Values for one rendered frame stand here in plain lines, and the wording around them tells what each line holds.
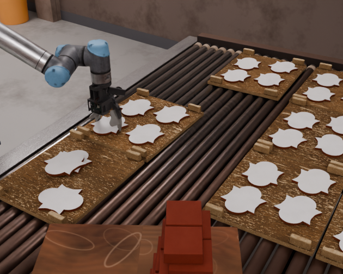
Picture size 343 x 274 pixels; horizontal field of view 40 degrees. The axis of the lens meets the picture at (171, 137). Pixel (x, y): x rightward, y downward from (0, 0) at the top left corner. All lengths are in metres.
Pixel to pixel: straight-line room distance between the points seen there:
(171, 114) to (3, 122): 2.26
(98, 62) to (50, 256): 0.76
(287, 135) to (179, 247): 1.10
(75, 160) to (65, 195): 0.18
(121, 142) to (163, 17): 3.34
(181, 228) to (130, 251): 0.37
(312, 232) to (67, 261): 0.70
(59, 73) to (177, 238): 0.92
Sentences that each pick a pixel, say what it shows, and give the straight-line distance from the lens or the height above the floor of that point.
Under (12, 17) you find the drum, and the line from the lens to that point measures 6.16.
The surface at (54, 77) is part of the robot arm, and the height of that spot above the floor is 1.24.
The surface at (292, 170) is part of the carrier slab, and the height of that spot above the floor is 0.94.
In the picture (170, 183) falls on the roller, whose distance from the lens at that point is 1.62.
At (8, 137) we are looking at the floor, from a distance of 3.79.
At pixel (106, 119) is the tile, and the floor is 0.95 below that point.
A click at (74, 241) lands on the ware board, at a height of 1.04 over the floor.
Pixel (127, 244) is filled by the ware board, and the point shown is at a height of 1.04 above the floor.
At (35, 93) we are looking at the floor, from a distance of 4.39.
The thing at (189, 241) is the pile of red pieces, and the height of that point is 1.32.
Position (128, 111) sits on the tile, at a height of 0.95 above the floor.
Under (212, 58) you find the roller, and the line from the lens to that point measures 2.56.
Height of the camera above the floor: 1.91
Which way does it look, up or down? 32 degrees down
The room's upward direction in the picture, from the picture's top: 1 degrees counter-clockwise
